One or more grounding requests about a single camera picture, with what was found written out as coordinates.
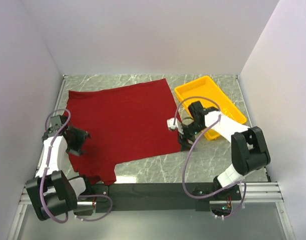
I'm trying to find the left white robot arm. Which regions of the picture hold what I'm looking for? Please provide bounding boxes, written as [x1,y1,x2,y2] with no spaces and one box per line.
[26,115,93,221]

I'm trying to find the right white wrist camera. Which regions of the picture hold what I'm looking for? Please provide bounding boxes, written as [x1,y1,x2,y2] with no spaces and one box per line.
[166,118,178,131]

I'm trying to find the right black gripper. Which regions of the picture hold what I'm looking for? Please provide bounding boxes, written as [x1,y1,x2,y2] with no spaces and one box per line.
[177,121,206,152]

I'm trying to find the yellow plastic tray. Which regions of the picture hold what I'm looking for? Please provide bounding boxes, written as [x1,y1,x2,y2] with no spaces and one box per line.
[174,75,248,141]

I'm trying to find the black base crossbar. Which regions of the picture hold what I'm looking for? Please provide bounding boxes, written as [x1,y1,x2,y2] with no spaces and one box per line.
[80,183,242,213]

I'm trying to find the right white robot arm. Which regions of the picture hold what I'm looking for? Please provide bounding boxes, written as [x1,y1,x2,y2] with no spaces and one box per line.
[167,96,271,200]

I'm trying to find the red t shirt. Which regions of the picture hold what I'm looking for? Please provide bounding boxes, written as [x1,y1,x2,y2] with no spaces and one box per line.
[67,79,181,185]

